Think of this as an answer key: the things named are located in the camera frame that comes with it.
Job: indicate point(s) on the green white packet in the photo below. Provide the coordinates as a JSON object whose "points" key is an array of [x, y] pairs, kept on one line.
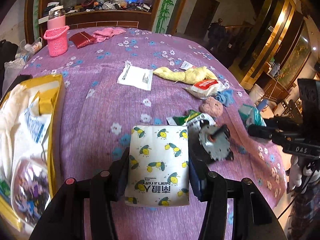
{"points": [[190, 118]]}

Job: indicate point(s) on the purple floral tablecloth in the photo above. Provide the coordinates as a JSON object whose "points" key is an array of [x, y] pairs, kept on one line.
{"points": [[99, 114]]}

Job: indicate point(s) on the blue plush toy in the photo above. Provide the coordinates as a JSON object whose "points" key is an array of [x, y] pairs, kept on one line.
{"points": [[225, 97]]}

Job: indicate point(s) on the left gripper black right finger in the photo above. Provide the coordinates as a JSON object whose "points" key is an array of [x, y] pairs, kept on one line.
{"points": [[199, 179]]}

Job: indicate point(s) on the white document pouch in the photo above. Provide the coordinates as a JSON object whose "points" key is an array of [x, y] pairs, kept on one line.
{"points": [[136, 77]]}

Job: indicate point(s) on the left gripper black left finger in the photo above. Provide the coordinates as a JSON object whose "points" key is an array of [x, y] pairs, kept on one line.
{"points": [[118, 177]]}

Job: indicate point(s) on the clear plastic bag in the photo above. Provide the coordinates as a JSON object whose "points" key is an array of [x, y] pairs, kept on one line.
{"points": [[12, 69]]}

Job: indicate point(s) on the pink cloth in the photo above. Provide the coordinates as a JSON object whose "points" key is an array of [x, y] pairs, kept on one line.
{"points": [[106, 33]]}

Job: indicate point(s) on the yellow fluffy towel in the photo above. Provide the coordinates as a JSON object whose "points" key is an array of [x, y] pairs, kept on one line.
{"points": [[190, 76]]}

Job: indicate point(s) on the lemon print tissue pack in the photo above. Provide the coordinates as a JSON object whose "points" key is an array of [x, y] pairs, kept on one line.
{"points": [[158, 167]]}

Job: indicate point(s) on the dark red pouch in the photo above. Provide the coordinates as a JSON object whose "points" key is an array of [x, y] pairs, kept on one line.
{"points": [[82, 39]]}

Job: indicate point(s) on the pink plush toy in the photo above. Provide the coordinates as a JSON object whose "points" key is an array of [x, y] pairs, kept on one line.
{"points": [[212, 107]]}

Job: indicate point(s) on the teal tissue pack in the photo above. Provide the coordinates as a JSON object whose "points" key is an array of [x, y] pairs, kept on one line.
{"points": [[250, 116]]}

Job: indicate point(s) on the silver black electric motor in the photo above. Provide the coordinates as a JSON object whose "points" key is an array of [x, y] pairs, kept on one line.
{"points": [[210, 143]]}

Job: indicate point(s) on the pink bottle in knit sleeve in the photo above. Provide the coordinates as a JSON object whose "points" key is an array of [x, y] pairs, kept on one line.
{"points": [[56, 33]]}

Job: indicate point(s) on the yellow white storage bag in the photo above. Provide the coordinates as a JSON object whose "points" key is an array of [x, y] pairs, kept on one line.
{"points": [[30, 149]]}

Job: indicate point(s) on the small white red packet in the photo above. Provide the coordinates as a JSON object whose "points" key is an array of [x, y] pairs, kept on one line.
{"points": [[187, 65]]}

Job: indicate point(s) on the red white snack bag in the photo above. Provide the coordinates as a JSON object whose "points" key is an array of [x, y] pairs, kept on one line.
{"points": [[205, 88]]}

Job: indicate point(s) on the black sofa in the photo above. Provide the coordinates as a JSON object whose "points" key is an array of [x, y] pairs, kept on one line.
{"points": [[8, 51]]}

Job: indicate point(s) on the right white gloved hand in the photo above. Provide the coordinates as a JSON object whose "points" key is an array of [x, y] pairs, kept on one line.
{"points": [[300, 177]]}

